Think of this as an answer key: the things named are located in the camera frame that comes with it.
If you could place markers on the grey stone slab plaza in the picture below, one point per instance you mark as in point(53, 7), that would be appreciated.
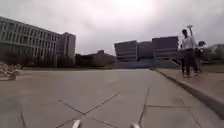
point(100, 90)

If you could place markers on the low brown building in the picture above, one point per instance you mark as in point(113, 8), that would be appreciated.
point(95, 59)

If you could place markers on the robot's own part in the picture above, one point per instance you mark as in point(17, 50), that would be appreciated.
point(76, 123)
point(135, 125)

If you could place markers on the raised stone kerb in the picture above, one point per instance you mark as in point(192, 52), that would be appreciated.
point(196, 87)

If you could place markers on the person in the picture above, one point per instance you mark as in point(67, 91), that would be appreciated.
point(188, 53)

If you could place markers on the stone pile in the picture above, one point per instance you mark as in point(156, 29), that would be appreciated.
point(7, 70)

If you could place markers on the dark blocky building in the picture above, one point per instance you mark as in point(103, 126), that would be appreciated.
point(146, 50)

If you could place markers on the long pale building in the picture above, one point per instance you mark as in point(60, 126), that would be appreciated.
point(30, 40)

